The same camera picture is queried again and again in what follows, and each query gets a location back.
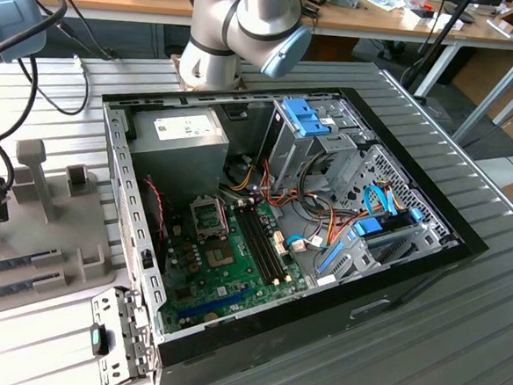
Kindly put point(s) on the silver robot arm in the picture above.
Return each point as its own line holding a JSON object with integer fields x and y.
{"x": 215, "y": 26}

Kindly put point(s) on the CPU socket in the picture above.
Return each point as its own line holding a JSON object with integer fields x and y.
{"x": 220, "y": 257}

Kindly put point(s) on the white four-pin plug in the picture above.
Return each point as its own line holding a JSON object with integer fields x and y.
{"x": 247, "y": 159}

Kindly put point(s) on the metal locking lever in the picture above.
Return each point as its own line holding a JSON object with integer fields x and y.
{"x": 225, "y": 219}

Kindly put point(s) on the grey optical drive cage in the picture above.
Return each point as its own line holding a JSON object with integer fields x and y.
{"x": 285, "y": 159}

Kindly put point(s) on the cream board connector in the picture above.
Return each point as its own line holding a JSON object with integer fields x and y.
{"x": 278, "y": 237}
{"x": 282, "y": 250}

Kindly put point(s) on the black RAM slot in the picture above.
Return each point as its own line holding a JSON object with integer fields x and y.
{"x": 270, "y": 243}
{"x": 265, "y": 244}
{"x": 254, "y": 247}
{"x": 259, "y": 246}

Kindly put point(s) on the green motherboard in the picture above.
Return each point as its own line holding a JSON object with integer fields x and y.
{"x": 237, "y": 272}

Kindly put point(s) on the grey power supply unit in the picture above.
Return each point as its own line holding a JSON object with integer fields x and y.
{"x": 179, "y": 160}

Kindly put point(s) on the cream four-pin power socket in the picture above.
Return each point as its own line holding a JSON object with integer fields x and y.
{"x": 176, "y": 229}

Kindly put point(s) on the blue plastic drive latch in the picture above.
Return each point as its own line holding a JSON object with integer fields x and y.
{"x": 306, "y": 116}

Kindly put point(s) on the black case fan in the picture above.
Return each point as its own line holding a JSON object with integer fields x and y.
{"x": 151, "y": 211}

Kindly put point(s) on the hard disk in blue carrier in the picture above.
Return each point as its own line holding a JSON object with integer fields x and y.
{"x": 368, "y": 227}

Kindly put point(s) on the blue expansion slot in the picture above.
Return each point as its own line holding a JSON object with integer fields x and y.
{"x": 213, "y": 305}

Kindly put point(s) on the silver coin battery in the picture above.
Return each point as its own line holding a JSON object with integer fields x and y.
{"x": 211, "y": 317}

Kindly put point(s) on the black PC case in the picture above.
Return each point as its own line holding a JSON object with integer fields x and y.
{"x": 272, "y": 348}

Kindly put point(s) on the perforated metal disk bay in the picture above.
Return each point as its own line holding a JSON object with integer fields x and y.
{"x": 414, "y": 199}

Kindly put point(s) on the hinged metal slot retainer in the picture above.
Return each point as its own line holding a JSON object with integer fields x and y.
{"x": 119, "y": 324}

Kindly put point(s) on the grey parts rack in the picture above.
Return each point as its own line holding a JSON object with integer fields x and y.
{"x": 60, "y": 223}

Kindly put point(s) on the black latch teal button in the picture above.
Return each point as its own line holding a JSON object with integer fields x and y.
{"x": 96, "y": 340}

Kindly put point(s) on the white flat box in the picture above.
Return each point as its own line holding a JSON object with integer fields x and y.
{"x": 411, "y": 17}

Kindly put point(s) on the black slanted pole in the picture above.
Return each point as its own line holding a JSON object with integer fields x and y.
{"x": 445, "y": 25}

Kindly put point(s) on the brown square base plate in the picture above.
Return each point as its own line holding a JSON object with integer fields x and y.
{"x": 242, "y": 86}

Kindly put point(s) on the aluminium profile frame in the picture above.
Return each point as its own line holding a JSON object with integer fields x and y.
{"x": 487, "y": 99}

